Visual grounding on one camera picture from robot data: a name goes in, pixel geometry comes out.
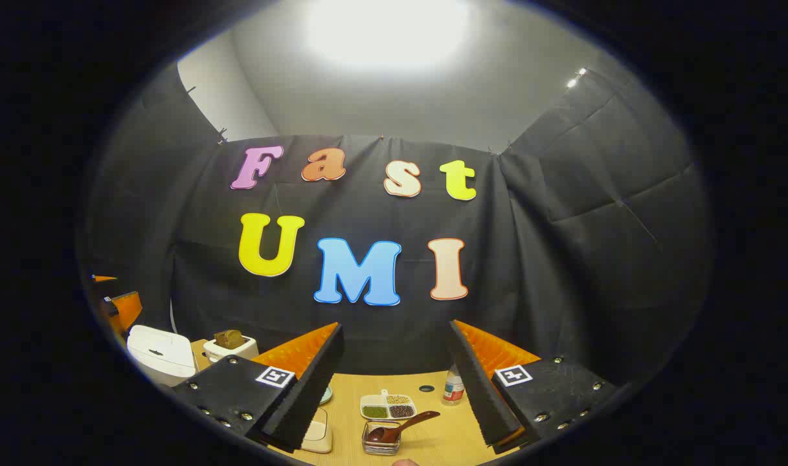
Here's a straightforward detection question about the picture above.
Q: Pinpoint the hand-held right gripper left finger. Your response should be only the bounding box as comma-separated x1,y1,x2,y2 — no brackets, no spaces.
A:
172,322,344,454

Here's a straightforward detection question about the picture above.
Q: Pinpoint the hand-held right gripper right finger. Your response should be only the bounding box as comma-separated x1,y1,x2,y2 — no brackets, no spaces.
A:
447,318,627,454

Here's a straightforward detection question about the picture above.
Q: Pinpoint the clear box of rice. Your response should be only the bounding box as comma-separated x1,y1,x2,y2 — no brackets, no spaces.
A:
301,408,333,454

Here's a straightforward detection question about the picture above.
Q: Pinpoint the white rice cooker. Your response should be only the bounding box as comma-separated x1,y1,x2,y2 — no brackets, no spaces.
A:
127,325,197,388

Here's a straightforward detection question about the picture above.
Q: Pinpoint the brown wooden spoon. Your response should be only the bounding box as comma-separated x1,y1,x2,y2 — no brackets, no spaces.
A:
366,410,441,444

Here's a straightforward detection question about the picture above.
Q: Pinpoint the clear glass chopstick holder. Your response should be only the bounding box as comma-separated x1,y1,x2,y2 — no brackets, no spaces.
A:
362,421,402,456

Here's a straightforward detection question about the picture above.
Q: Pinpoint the clear bottle with red label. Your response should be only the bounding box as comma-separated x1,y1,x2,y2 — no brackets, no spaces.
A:
443,366,465,406

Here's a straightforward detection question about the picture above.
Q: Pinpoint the white divided bean dish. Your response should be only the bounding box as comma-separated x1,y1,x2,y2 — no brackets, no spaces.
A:
360,390,417,421

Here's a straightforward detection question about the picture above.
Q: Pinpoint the white toaster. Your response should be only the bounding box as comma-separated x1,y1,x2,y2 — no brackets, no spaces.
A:
203,330,259,363

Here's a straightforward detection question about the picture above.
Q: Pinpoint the ceiling light panel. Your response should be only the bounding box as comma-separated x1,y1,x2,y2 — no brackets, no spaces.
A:
306,0,472,69

